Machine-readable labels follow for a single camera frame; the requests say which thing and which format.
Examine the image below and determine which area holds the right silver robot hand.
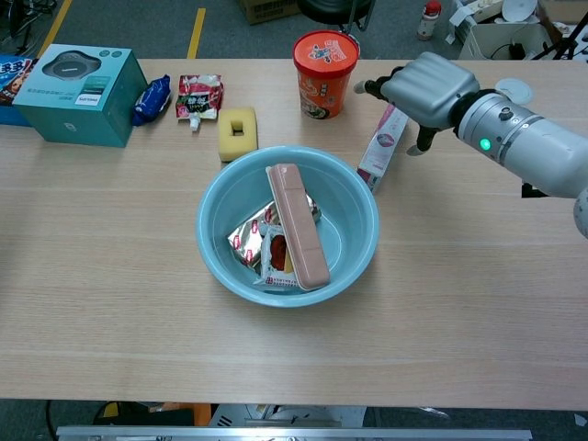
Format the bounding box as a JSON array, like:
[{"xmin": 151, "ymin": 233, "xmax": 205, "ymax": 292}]
[{"xmin": 353, "ymin": 51, "xmax": 481, "ymax": 157}]

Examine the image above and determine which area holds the floral pink tissue carton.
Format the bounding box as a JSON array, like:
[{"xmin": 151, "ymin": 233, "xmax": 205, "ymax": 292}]
[{"xmin": 356, "ymin": 104, "xmax": 410, "ymax": 194}]

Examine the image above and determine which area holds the long pink plastic case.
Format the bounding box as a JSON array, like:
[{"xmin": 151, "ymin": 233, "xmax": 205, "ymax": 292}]
[{"xmin": 265, "ymin": 164, "xmax": 331, "ymax": 291}]

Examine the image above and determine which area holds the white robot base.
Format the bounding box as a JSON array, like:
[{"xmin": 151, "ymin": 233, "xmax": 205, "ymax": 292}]
[{"xmin": 209, "ymin": 403, "xmax": 367, "ymax": 428}]

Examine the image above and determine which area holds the light blue plastic bowl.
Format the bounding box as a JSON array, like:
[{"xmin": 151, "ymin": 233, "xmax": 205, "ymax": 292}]
[{"xmin": 196, "ymin": 145, "xmax": 380, "ymax": 308}]

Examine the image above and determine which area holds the red white bottle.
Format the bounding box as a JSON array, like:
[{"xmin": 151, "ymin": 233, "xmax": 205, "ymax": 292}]
[{"xmin": 416, "ymin": 0, "xmax": 443, "ymax": 41}]

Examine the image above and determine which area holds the white round table grommet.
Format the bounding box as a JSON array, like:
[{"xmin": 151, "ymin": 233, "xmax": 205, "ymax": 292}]
[{"xmin": 493, "ymin": 77, "xmax": 534, "ymax": 105}]

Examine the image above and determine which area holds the white open storage box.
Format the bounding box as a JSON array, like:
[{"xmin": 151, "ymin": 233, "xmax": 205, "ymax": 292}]
[{"xmin": 458, "ymin": 20, "xmax": 569, "ymax": 61}]

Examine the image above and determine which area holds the orange instant noodle cup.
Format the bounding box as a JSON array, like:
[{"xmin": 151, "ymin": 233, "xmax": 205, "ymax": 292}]
[{"xmin": 292, "ymin": 30, "xmax": 360, "ymax": 119}]

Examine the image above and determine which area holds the black office chair base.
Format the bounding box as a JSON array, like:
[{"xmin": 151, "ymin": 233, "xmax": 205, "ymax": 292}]
[{"xmin": 297, "ymin": 0, "xmax": 376, "ymax": 33}]

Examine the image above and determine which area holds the brown cardboard box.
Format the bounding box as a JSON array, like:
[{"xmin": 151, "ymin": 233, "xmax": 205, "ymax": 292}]
[{"xmin": 236, "ymin": 0, "xmax": 304, "ymax": 25}]

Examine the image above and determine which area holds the yellow sponge with hole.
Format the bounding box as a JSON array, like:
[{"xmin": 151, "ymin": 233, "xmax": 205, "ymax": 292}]
[{"xmin": 217, "ymin": 107, "xmax": 258, "ymax": 163}]

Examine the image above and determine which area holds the white red yellow snack packet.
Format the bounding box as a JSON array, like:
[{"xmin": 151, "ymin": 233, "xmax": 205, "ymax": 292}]
[{"xmin": 254, "ymin": 224, "xmax": 300, "ymax": 288}]

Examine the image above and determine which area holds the red drink pouch with spout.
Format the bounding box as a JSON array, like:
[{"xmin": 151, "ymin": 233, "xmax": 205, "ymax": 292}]
[{"xmin": 175, "ymin": 74, "xmax": 225, "ymax": 132}]

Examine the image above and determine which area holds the gold foil snack packet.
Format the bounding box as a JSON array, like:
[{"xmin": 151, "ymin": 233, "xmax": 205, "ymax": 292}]
[{"xmin": 227, "ymin": 192, "xmax": 322, "ymax": 267}]

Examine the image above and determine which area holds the blue cookie packet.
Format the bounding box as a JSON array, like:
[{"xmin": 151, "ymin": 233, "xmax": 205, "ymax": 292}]
[{"xmin": 131, "ymin": 75, "xmax": 171, "ymax": 126}]

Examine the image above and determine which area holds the teal speaker retail box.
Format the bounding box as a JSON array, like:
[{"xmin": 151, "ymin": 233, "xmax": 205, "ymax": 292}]
[{"xmin": 12, "ymin": 43, "xmax": 149, "ymax": 149}]

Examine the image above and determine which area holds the chocolate cookie box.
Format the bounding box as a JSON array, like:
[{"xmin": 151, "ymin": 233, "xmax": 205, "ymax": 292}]
[{"xmin": 0, "ymin": 53, "xmax": 40, "ymax": 126}]

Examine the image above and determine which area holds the aluminium profile rail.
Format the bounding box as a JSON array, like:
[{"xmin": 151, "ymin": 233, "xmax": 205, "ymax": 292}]
[{"xmin": 55, "ymin": 426, "xmax": 533, "ymax": 441}]

